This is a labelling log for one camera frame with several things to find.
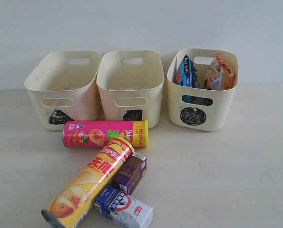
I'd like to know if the pink Lays chips can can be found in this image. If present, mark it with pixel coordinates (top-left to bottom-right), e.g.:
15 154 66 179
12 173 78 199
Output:
63 120 149 147

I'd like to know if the cream bin square mark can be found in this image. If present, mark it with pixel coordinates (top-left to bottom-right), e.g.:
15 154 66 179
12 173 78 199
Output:
97 50 165 128

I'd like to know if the cream bin triangle mark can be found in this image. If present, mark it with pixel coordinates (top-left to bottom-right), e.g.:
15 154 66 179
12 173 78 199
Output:
24 50 102 131

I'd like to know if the blue white milk carton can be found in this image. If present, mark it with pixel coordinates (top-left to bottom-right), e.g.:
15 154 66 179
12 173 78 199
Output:
94 184 153 228

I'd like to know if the blue black snack bag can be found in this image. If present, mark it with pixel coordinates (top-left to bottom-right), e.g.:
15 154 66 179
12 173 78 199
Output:
173 54 201 105

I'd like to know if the yellow Lays chips can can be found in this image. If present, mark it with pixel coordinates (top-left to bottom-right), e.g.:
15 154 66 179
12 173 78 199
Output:
41 136 135 228

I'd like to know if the orange snack bag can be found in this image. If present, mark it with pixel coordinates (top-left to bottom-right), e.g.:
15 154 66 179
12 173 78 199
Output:
204 53 235 91

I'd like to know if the cream bin circle mark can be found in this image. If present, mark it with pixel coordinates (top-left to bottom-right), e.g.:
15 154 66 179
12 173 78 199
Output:
167 48 239 132

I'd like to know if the purple drink carton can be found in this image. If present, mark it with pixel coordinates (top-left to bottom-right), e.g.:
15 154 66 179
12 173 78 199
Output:
112 152 147 195

